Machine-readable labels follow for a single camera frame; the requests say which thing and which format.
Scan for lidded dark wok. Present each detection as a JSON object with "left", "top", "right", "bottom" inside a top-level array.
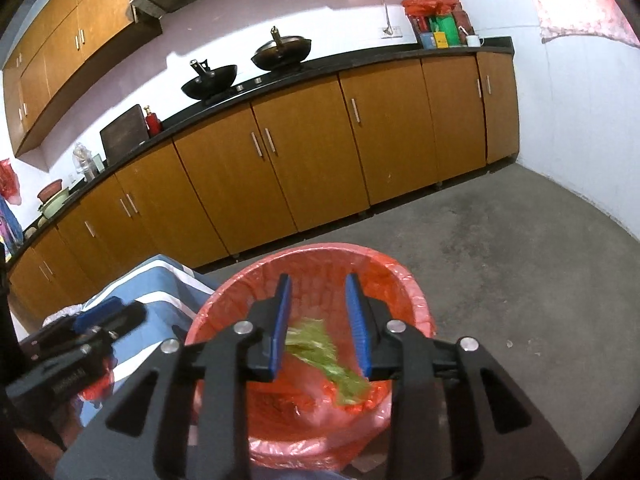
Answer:
[{"left": 252, "top": 26, "right": 312, "bottom": 72}]

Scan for black wok with handle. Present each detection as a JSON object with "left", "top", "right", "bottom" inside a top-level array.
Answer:
[{"left": 181, "top": 60, "right": 238, "bottom": 101}]

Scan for green box on counter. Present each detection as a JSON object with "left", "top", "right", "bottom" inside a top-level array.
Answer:
[{"left": 428, "top": 14, "right": 461, "bottom": 49}]

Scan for wooden lower kitchen cabinets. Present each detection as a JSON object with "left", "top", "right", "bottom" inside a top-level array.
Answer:
[{"left": 9, "top": 48, "right": 520, "bottom": 324}]

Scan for red bottle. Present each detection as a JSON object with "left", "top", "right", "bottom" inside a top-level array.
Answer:
[{"left": 144, "top": 106, "right": 163, "bottom": 136}]

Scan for red bag on counter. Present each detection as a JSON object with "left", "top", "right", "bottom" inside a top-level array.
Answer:
[{"left": 401, "top": 0, "right": 460, "bottom": 18}]

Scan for clear jar on counter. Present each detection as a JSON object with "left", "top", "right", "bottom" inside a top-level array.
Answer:
[{"left": 73, "top": 143, "right": 99, "bottom": 182}]

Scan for dark cutting board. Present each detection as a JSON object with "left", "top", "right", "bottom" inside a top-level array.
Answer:
[{"left": 100, "top": 104, "right": 150, "bottom": 166}]

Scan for white mug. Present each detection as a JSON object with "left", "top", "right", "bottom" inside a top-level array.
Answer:
[{"left": 466, "top": 35, "right": 484, "bottom": 48}]

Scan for wooden upper cabinets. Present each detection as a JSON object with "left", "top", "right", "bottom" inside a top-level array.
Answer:
[{"left": 2, "top": 0, "right": 162, "bottom": 157}]

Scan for red plastic trash bin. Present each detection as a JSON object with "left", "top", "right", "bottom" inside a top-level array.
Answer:
[{"left": 186, "top": 243, "right": 436, "bottom": 470}]

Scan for green vegetable scrap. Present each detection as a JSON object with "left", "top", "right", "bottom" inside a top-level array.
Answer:
[{"left": 285, "top": 318, "right": 370, "bottom": 406}]

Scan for stacked basins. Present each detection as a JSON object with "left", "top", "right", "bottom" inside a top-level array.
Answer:
[{"left": 38, "top": 179, "right": 70, "bottom": 219}]

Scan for pink window curtain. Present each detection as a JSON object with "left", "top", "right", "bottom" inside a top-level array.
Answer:
[{"left": 537, "top": 0, "right": 639, "bottom": 48}]

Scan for blue white striped tablecloth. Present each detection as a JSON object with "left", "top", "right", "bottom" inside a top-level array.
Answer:
[{"left": 44, "top": 255, "right": 218, "bottom": 427}]

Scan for red hanging plastic bag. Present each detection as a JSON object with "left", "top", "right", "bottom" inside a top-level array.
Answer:
[{"left": 0, "top": 158, "right": 22, "bottom": 206}]

